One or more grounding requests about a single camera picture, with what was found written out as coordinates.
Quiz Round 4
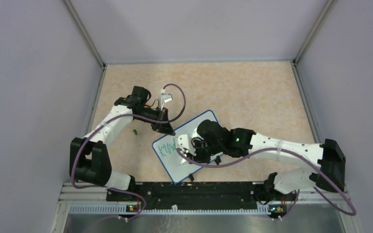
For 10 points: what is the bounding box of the white cable duct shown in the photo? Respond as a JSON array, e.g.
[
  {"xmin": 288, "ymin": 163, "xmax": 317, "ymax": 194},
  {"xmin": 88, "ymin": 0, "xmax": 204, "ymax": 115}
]
[{"xmin": 69, "ymin": 204, "xmax": 271, "ymax": 215}]

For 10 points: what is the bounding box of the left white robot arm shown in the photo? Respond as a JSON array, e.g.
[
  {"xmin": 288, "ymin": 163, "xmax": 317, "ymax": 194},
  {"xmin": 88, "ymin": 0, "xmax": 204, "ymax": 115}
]
[{"xmin": 69, "ymin": 86, "xmax": 175, "ymax": 201}]

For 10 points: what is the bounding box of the purple cable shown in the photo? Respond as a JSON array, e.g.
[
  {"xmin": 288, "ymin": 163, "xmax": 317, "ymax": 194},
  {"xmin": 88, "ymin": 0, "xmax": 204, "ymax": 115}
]
[
  {"xmin": 175, "ymin": 146, "xmax": 357, "ymax": 220},
  {"xmin": 70, "ymin": 83, "xmax": 187, "ymax": 222}
]

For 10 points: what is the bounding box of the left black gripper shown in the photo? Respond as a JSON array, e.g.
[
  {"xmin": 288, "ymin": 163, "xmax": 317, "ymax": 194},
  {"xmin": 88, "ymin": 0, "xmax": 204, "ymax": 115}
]
[{"xmin": 136, "ymin": 106, "xmax": 175, "ymax": 136}]

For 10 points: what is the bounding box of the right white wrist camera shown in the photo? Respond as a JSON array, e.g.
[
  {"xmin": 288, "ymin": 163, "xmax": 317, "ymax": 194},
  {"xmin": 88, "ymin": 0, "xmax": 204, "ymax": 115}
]
[{"xmin": 175, "ymin": 134, "xmax": 196, "ymax": 159}]

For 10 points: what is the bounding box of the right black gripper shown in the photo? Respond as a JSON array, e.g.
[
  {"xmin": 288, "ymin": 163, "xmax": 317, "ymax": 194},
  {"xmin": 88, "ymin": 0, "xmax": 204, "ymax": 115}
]
[{"xmin": 186, "ymin": 139, "xmax": 224, "ymax": 164}]

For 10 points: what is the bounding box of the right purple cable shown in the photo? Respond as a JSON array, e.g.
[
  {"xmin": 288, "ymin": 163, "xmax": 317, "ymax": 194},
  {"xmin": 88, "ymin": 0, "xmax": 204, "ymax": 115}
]
[{"xmin": 175, "ymin": 146, "xmax": 357, "ymax": 220}]

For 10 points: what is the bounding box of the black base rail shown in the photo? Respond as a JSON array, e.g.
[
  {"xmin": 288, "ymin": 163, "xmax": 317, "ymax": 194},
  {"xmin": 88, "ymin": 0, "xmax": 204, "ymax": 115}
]
[{"xmin": 106, "ymin": 182, "xmax": 296, "ymax": 210}]

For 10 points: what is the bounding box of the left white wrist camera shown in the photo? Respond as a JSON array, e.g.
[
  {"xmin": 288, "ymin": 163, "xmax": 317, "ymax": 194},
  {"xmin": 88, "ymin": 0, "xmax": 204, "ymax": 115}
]
[{"xmin": 158, "ymin": 88, "xmax": 173, "ymax": 110}]

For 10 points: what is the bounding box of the blue-framed whiteboard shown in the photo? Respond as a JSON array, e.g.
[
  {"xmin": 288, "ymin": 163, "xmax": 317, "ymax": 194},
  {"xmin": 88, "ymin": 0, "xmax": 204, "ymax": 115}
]
[{"xmin": 152, "ymin": 110, "xmax": 218, "ymax": 184}]

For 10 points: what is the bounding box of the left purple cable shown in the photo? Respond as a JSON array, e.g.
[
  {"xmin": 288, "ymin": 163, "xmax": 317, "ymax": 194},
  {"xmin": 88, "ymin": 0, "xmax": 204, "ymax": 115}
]
[{"xmin": 70, "ymin": 83, "xmax": 187, "ymax": 222}]

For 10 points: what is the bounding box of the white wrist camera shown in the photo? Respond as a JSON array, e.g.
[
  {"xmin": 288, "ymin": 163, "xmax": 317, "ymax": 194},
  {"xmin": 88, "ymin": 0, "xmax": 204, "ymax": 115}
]
[
  {"xmin": 175, "ymin": 134, "xmax": 196, "ymax": 159},
  {"xmin": 158, "ymin": 88, "xmax": 173, "ymax": 110}
]

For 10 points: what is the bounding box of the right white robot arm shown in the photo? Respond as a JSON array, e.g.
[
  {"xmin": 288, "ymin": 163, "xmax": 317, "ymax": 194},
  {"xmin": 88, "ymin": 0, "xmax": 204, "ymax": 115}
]
[{"xmin": 184, "ymin": 119, "xmax": 346, "ymax": 200}]

